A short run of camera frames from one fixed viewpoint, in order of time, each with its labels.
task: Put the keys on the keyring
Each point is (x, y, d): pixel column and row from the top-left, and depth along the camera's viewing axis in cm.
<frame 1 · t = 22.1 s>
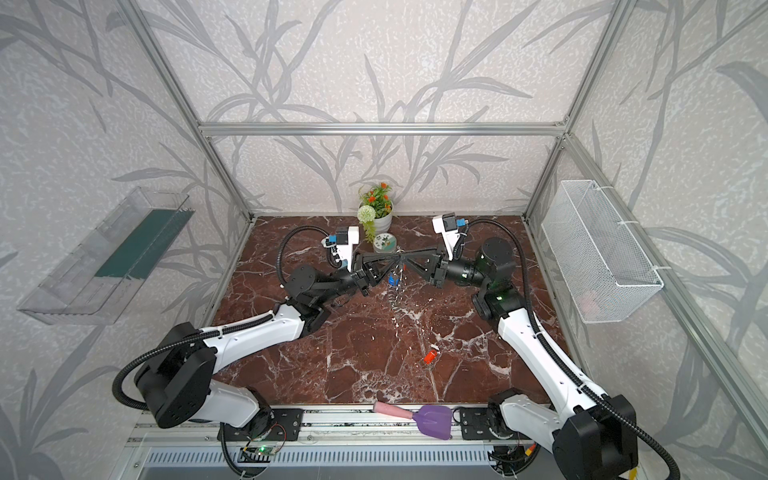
left hand: (400, 257, 63), fingers closed
right hand: (404, 252, 64), fingers closed
blue key tag: (392, 281, 64), point 34 cm above the table
red key tag: (430, 356, 87), on the table
potted plant orange flowers: (374, 211, 106), point 14 cm above the table

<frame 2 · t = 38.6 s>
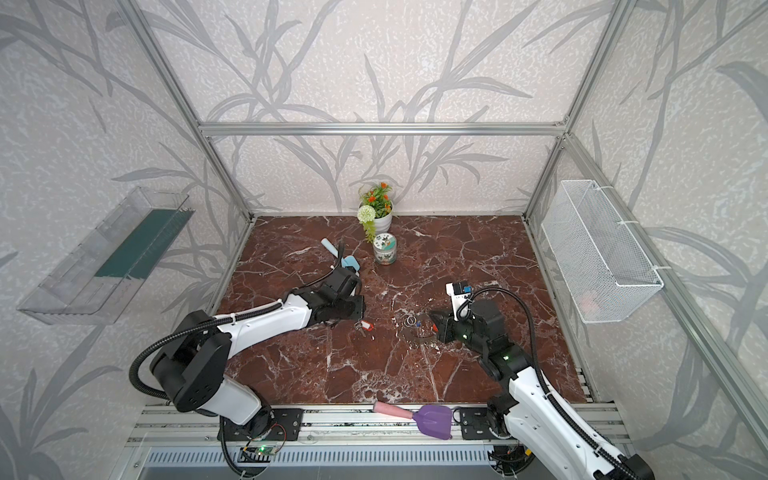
left hand: (368, 300, 89), fingers open
right hand: (429, 305, 79), fingers closed
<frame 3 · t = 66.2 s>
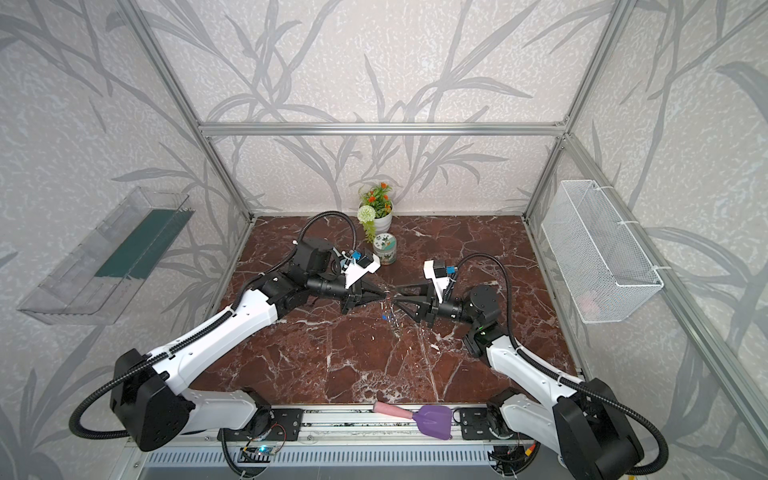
left hand: (383, 287, 70), fingers closed
right hand: (397, 288, 68), fingers open
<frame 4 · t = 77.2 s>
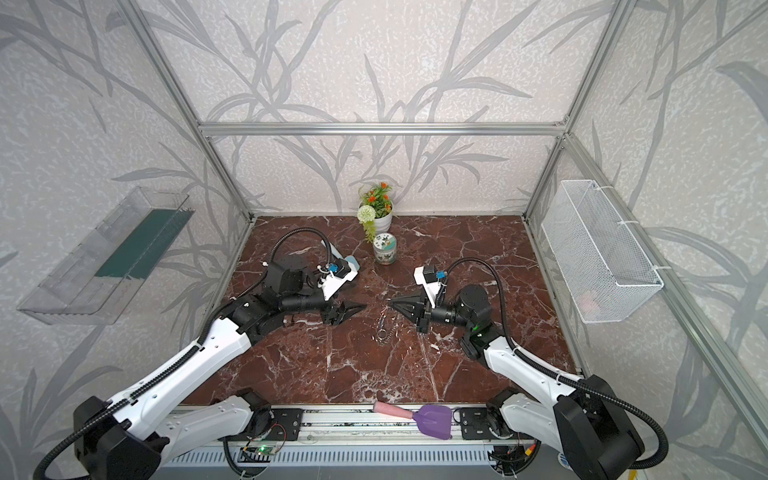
left hand: (360, 286, 72), fingers open
right hand: (392, 296, 70), fingers closed
